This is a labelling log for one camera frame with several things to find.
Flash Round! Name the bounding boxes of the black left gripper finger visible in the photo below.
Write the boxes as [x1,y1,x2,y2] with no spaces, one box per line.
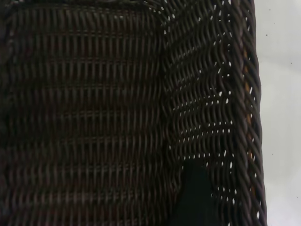
[166,161,218,226]

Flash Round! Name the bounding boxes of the black woven basket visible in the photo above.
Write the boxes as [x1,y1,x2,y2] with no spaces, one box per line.
[0,0,268,226]

